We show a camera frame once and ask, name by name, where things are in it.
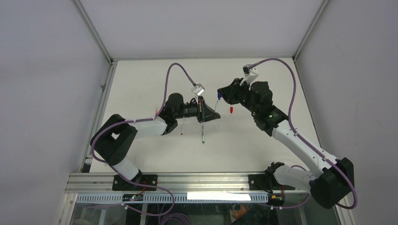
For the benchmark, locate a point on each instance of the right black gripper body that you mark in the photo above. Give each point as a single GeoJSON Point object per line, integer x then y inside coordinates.
{"type": "Point", "coordinates": [241, 93]}

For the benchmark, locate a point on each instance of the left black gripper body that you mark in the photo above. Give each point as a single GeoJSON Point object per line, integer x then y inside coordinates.
{"type": "Point", "coordinates": [195, 109]}

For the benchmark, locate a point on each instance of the white blue marker pen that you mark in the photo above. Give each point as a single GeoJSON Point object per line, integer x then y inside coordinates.
{"type": "Point", "coordinates": [216, 105]}

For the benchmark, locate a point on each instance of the white black marker pen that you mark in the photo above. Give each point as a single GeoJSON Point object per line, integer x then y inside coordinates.
{"type": "Point", "coordinates": [202, 133]}

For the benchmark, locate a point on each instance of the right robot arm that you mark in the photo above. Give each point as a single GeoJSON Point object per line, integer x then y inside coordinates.
{"type": "Point", "coordinates": [328, 179]}

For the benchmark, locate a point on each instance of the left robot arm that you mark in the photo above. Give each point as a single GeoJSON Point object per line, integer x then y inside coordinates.
{"type": "Point", "coordinates": [114, 139]}

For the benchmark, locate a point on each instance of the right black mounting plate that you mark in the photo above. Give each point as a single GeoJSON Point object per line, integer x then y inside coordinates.
{"type": "Point", "coordinates": [265, 183]}

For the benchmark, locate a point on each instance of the orange object under table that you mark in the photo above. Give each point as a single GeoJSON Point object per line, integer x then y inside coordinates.
{"type": "Point", "coordinates": [239, 210]}

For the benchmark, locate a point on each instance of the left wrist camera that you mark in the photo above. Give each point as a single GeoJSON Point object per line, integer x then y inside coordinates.
{"type": "Point", "coordinates": [197, 90]}

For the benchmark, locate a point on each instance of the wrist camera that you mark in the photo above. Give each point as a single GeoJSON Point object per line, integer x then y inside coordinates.
{"type": "Point", "coordinates": [250, 74]}
{"type": "Point", "coordinates": [197, 90]}

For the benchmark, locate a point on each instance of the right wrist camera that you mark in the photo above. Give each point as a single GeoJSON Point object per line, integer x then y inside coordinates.
{"type": "Point", "coordinates": [250, 74]}

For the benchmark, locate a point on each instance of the white slotted cable duct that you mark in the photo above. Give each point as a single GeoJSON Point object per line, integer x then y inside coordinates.
{"type": "Point", "coordinates": [189, 197]}

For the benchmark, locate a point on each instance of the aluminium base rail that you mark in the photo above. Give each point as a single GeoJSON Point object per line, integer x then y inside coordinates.
{"type": "Point", "coordinates": [175, 182]}

